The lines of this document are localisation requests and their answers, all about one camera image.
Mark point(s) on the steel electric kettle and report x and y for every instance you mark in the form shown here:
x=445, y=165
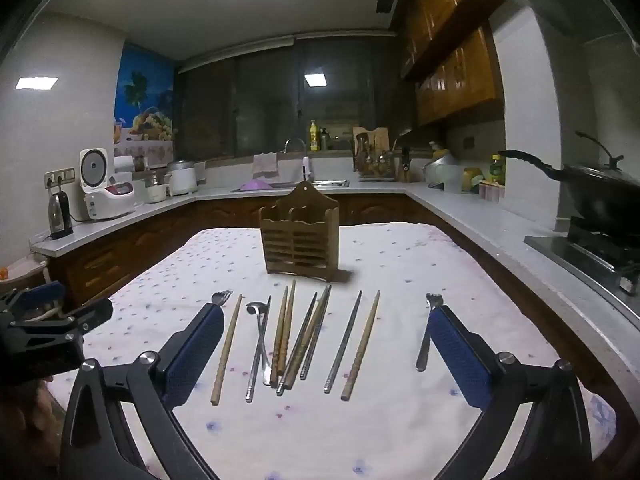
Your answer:
x=59, y=215

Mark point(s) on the yellow detergent bottle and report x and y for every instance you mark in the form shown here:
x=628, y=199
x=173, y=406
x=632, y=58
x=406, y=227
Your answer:
x=313, y=136

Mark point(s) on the upturned metal bowl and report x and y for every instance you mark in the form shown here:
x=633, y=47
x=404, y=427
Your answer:
x=439, y=166

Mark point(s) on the dish rack with utensils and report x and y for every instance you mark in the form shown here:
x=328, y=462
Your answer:
x=375, y=166

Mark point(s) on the white rice cooker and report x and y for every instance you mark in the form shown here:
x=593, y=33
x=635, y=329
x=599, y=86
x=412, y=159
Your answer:
x=107, y=200

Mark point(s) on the wooden upper cabinets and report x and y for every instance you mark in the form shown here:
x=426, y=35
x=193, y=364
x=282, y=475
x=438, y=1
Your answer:
x=450, y=80

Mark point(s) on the metal sink faucet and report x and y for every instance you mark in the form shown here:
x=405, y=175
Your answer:
x=295, y=141

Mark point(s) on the pink seasoning boxes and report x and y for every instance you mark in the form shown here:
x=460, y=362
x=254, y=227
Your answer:
x=491, y=192

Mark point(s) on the white wall socket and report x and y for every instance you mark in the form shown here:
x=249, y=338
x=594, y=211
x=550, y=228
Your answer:
x=59, y=178

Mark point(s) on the dark ceiling vent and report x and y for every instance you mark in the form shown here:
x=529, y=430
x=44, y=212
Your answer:
x=384, y=4

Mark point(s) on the yellow cup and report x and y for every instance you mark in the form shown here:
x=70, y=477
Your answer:
x=471, y=178

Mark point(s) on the wooden lower cabinets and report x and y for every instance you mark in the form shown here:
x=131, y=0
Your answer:
x=150, y=245

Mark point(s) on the small glass jar appliance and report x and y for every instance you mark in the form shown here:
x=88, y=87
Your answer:
x=155, y=189

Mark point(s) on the white faucet sprayer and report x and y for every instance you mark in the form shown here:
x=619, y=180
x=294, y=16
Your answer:
x=306, y=167

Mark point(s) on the wooden cabinets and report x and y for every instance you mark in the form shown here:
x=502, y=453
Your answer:
x=450, y=80
x=150, y=245

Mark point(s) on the person's left hand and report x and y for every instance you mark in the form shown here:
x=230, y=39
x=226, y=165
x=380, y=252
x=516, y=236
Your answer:
x=35, y=410

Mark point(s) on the clear plastic container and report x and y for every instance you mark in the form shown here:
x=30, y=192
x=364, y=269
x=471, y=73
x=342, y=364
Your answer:
x=453, y=181

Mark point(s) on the white electric pot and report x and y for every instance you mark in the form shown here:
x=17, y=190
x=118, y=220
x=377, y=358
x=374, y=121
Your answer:
x=181, y=179

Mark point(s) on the floral white tablecloth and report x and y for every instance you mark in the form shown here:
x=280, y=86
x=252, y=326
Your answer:
x=350, y=435

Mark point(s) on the pink hanging towel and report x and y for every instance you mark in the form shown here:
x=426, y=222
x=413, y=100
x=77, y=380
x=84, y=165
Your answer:
x=265, y=164

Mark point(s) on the green yellow bottle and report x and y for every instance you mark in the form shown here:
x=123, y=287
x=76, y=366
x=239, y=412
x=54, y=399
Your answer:
x=496, y=169

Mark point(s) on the dark wall socket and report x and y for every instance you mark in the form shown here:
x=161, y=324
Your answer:
x=468, y=142

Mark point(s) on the dark kitchen window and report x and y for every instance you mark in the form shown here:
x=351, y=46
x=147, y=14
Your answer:
x=235, y=110

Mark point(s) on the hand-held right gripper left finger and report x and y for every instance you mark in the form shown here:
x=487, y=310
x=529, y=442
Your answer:
x=195, y=345

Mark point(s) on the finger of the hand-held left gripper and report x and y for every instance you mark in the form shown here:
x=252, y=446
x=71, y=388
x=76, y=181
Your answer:
x=90, y=314
x=47, y=294

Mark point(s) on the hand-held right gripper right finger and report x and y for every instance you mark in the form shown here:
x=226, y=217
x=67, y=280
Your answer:
x=457, y=355

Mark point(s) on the wooden utensil holder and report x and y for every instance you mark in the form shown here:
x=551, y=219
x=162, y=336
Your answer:
x=300, y=240

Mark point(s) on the black wok with lid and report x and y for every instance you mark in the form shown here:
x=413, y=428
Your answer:
x=600, y=195

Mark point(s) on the wooden cutting board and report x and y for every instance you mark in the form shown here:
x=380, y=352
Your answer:
x=372, y=137

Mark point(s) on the wooden knife block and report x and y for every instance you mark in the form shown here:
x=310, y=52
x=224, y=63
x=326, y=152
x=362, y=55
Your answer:
x=406, y=167

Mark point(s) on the gas stove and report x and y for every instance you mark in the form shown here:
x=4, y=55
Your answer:
x=590, y=265

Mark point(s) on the tropical fruit wall poster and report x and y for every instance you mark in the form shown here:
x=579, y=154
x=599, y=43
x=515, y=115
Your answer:
x=145, y=110

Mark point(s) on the paper towel roll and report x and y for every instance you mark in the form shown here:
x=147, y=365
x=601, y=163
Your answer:
x=122, y=166

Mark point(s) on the small dark bottle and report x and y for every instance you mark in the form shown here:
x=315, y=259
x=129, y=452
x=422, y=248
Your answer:
x=325, y=140

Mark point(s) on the steel kitchen sink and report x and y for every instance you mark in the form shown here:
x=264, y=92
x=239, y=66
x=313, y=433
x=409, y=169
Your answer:
x=330, y=184

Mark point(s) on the purple plastic basin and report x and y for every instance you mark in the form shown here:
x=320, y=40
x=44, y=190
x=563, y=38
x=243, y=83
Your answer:
x=257, y=186

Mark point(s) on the metal fork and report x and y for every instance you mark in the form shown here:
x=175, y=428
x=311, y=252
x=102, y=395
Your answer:
x=223, y=298
x=424, y=355

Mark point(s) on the metal spoon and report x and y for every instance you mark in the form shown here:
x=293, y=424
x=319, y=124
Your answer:
x=256, y=306

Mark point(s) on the white plastic bucket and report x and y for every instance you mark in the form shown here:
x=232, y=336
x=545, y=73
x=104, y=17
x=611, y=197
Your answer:
x=20, y=270

